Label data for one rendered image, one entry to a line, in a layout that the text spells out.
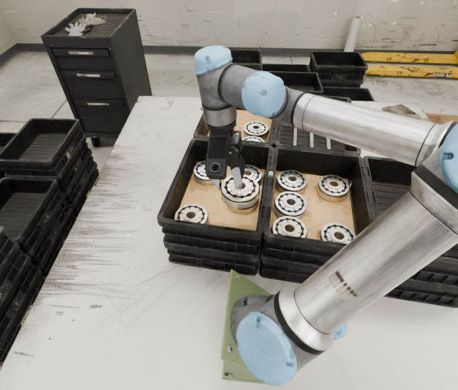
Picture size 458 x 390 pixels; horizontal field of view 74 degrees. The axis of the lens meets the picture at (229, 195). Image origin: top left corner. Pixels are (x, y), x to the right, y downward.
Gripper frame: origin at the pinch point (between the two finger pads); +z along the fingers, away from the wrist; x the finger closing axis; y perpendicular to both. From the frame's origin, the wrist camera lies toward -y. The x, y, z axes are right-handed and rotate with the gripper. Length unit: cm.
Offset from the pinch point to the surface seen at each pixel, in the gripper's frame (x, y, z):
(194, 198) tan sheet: 15.1, 10.5, 15.6
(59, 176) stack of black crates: 104, 46, 41
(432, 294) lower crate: -58, -9, 30
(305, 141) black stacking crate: -22, 50, 19
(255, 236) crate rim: -8.1, -9.0, 8.6
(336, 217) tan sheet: -31.8, 9.9, 20.5
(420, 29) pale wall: -162, 367, 81
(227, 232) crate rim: -0.6, -8.9, 7.9
